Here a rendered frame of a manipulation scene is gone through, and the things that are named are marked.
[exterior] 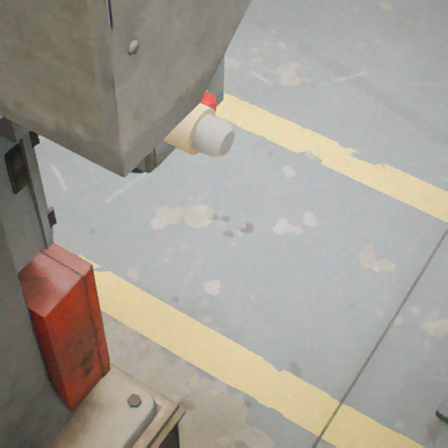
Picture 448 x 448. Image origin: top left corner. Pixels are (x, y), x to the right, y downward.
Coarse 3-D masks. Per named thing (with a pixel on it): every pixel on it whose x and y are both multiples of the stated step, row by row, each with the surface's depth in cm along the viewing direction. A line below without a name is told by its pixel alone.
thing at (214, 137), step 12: (204, 120) 51; (216, 120) 51; (204, 132) 51; (216, 132) 51; (228, 132) 51; (192, 144) 52; (204, 144) 51; (216, 144) 51; (228, 144) 52; (216, 156) 52
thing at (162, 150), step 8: (224, 56) 97; (216, 72) 97; (216, 80) 98; (208, 88) 97; (216, 88) 99; (216, 96) 100; (216, 104) 101; (160, 144) 93; (168, 144) 94; (152, 152) 93; (160, 152) 94; (168, 152) 95; (144, 160) 93; (152, 160) 94; (160, 160) 95; (136, 168) 102; (144, 168) 94; (152, 168) 94
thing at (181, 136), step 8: (200, 104) 52; (192, 112) 51; (200, 112) 51; (208, 112) 52; (184, 120) 51; (192, 120) 51; (176, 128) 51; (184, 128) 51; (192, 128) 51; (168, 136) 52; (176, 136) 51; (184, 136) 51; (192, 136) 51; (176, 144) 52; (184, 144) 51; (192, 152) 52
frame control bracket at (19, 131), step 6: (0, 120) 85; (6, 120) 84; (0, 126) 86; (6, 126) 85; (12, 126) 85; (18, 126) 85; (0, 132) 87; (6, 132) 86; (12, 132) 85; (18, 132) 86; (24, 132) 87; (6, 138) 87; (12, 138) 86; (18, 138) 86
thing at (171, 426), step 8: (160, 408) 149; (176, 408) 150; (176, 416) 151; (168, 424) 150; (176, 424) 151; (160, 432) 147; (168, 432) 149; (176, 432) 158; (152, 440) 145; (160, 440) 148; (168, 440) 156; (176, 440) 160
